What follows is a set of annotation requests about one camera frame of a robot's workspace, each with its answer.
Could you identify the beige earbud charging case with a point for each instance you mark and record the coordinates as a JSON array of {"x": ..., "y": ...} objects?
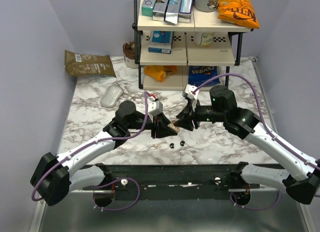
[{"x": 173, "y": 127}]

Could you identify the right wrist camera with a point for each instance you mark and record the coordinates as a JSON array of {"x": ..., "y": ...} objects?
[{"x": 191, "y": 93}]

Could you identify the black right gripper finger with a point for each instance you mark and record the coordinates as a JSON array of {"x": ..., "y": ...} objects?
[
  {"x": 185, "y": 123},
  {"x": 186, "y": 112}
]

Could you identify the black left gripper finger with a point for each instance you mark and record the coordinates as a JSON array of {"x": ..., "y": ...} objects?
[
  {"x": 161, "y": 120},
  {"x": 164, "y": 132}
]

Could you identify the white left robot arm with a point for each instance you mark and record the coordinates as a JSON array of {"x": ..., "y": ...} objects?
[{"x": 57, "y": 175}]

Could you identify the white printed mug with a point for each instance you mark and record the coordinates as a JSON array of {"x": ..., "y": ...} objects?
[{"x": 206, "y": 5}]

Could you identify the orange chips bag top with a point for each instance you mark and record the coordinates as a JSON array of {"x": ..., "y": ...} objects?
[{"x": 238, "y": 12}]

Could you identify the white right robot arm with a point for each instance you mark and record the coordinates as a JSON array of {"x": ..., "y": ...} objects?
[{"x": 299, "y": 176}]

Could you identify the silver blue toothpaste box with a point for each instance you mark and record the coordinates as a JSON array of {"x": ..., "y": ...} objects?
[{"x": 172, "y": 12}]

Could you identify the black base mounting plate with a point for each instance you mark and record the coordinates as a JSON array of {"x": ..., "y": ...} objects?
[{"x": 170, "y": 182}]

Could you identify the teal toothpaste box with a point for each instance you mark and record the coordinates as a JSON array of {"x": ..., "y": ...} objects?
[{"x": 147, "y": 7}]

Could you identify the brown lidded cup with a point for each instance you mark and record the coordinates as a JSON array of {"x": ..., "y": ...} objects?
[{"x": 128, "y": 50}]

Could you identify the blue white toothpaste box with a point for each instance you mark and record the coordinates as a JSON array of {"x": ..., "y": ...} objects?
[{"x": 185, "y": 11}]

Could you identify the brown snack bag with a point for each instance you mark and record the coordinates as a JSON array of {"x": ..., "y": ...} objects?
[{"x": 79, "y": 65}]

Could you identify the orange snack bag bottom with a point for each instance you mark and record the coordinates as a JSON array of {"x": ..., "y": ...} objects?
[{"x": 160, "y": 72}]

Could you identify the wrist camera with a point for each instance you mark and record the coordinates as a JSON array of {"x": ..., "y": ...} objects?
[
  {"x": 191, "y": 93},
  {"x": 155, "y": 106}
]

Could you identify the blue Doritos bag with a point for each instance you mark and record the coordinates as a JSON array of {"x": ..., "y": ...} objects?
[{"x": 199, "y": 74}]

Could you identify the blue box middle shelf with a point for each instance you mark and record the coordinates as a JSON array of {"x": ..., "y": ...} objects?
[{"x": 160, "y": 42}]

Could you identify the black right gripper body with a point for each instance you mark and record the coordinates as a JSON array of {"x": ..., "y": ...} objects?
[{"x": 204, "y": 113}]

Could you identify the three-tier beige shelf rack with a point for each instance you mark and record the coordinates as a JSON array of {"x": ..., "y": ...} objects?
[{"x": 224, "y": 51}]

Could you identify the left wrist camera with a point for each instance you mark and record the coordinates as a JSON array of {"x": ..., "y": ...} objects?
[{"x": 155, "y": 106}]

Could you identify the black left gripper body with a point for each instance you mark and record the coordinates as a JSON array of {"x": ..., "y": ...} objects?
[{"x": 140, "y": 121}]

